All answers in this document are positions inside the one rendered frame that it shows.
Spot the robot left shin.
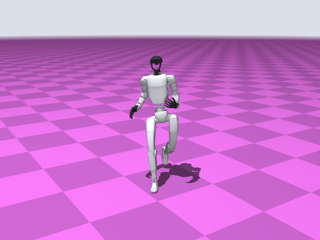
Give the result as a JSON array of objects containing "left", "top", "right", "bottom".
[{"left": 163, "top": 145, "right": 176, "bottom": 155}]

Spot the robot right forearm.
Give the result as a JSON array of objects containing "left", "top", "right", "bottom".
[{"left": 136, "top": 95, "right": 145, "bottom": 111}]

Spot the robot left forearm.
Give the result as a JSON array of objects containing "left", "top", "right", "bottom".
[{"left": 172, "top": 93, "right": 180, "bottom": 109}]

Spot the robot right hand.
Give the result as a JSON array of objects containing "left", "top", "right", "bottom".
[{"left": 129, "top": 105, "right": 138, "bottom": 119}]

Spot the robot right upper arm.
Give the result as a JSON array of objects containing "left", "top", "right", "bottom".
[{"left": 140, "top": 76, "right": 149, "bottom": 99}]

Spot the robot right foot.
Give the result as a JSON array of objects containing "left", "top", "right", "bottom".
[{"left": 150, "top": 181, "right": 159, "bottom": 193}]

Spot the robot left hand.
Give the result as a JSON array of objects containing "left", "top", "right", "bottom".
[{"left": 164, "top": 97, "right": 180, "bottom": 109}]

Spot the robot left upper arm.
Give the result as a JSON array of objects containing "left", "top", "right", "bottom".
[{"left": 166, "top": 75, "right": 178, "bottom": 98}]

